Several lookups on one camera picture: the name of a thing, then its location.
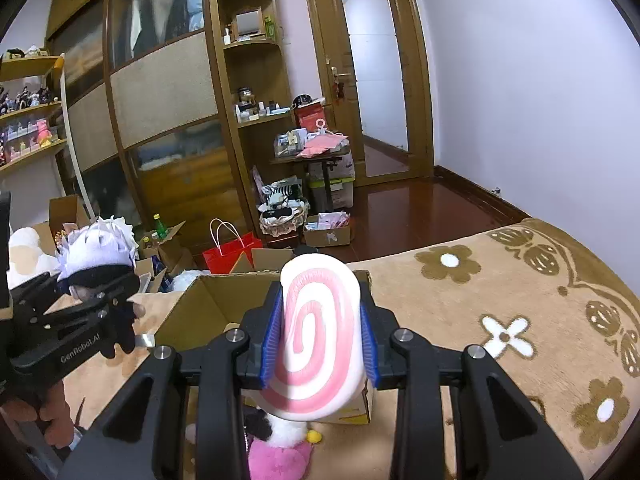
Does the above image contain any wooden wardrobe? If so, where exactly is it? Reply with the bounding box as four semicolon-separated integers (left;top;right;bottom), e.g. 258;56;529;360
45;0;251;243

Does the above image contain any white curved pole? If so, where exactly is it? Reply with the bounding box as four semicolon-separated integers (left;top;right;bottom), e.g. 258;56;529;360
58;66;97;219

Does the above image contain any floral beige blanket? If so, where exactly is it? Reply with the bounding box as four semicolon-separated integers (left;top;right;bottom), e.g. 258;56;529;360
50;217;640;480

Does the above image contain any pink swirl plush roll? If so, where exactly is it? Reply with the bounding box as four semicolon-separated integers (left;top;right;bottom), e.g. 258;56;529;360
265;254;369;422

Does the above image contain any lace-trimmed basket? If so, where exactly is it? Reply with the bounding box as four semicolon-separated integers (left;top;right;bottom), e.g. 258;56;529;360
257;204;311;237

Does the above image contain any small folding table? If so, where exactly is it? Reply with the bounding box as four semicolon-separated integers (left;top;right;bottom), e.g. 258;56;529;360
271;152;352;212

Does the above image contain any wooden corner shelf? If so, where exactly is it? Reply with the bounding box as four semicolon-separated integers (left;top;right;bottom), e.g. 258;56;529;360
204;0;312;241

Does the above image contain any cardboard box with bottle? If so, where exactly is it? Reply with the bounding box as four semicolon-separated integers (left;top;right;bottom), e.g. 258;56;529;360
139;222;199;283

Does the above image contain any wooden photo frame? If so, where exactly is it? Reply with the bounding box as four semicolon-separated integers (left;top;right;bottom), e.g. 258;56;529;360
232;7;266;39

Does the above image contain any tall cardboard box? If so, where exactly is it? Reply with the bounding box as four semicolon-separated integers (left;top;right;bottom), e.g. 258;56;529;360
31;195;92;257

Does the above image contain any striped black white plush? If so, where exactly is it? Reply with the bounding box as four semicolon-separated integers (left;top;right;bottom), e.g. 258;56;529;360
262;179;304;209

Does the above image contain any row of small figurines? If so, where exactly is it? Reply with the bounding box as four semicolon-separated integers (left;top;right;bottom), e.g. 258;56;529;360
0;82;57;113

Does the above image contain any pink plush toy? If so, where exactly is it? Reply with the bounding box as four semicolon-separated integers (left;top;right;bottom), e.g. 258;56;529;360
244;405;324;480

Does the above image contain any pink figure toy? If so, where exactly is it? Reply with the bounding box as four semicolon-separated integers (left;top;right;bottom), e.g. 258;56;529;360
34;119;57;149

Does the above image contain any pink paper envelope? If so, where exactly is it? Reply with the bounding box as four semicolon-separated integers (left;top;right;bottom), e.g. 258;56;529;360
299;134;347;160

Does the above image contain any red paper bag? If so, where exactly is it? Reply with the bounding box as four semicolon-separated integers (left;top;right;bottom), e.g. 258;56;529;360
295;102;329;134

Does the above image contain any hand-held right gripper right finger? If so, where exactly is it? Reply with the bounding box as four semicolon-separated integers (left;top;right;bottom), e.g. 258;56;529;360
357;290;584;480

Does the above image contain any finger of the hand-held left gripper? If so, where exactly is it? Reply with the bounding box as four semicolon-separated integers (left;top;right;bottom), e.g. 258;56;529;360
9;269;142;331

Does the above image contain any wooden door with glass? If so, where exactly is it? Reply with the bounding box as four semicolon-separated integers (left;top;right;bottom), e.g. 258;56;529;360
300;0;437;181

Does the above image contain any white-haired plush doll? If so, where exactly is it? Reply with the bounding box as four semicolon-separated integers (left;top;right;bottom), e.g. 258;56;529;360
55;216;147;359

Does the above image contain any red gift bag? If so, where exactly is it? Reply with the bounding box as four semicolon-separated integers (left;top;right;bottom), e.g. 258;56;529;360
202;219;264;275

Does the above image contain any clear plastic storage box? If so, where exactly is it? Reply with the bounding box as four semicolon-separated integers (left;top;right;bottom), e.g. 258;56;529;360
307;150;357;212

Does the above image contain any wall shelf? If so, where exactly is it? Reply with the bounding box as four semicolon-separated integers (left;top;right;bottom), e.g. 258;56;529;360
0;50;69;173

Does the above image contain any person's left hand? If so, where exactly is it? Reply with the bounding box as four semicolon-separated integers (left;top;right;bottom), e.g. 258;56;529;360
0;382;77;448

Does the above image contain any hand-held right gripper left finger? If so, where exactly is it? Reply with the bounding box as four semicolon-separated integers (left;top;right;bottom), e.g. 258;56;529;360
60;280;284;480

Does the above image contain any small cardboard box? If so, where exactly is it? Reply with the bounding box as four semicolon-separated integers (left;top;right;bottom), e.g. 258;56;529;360
302;214;354;249

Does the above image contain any white plush toy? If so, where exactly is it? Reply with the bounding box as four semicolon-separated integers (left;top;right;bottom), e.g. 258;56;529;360
7;227;62;289

